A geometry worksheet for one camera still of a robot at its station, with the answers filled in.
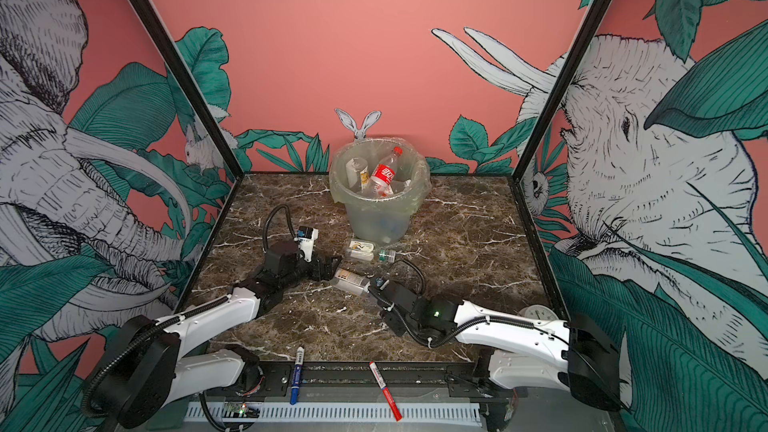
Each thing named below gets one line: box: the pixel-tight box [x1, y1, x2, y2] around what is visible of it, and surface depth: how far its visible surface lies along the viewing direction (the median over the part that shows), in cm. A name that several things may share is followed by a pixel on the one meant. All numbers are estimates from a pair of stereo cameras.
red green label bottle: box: [351, 157, 369, 191], surface depth 93 cm
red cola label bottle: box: [370, 146, 403, 197], surface depth 91 cm
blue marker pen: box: [290, 346, 305, 405], surface depth 75 cm
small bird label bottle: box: [347, 240, 375, 261], surface depth 95 cm
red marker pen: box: [368, 361, 403, 422], surface depth 74 cm
